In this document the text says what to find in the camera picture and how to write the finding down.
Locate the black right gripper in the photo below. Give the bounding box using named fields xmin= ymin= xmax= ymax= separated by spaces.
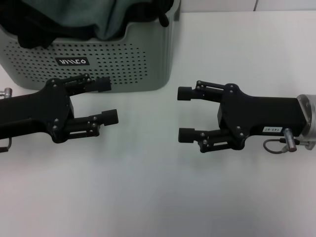
xmin=178 ymin=83 xmax=308 ymax=154

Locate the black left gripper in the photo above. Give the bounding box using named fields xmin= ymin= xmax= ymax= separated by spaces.
xmin=0 ymin=73 xmax=119 ymax=144

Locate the green towel with black trim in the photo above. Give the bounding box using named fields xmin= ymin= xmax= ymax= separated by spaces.
xmin=0 ymin=0 xmax=171 ymax=41

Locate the green perforated plastic storage box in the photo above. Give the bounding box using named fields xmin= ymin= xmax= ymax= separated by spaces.
xmin=0 ymin=0 xmax=182 ymax=93

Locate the black cloth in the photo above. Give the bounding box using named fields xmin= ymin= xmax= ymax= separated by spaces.
xmin=16 ymin=0 xmax=174 ymax=49

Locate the right wrist connector with cable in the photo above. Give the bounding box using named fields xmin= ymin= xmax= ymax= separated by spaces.
xmin=262 ymin=127 xmax=301 ymax=155

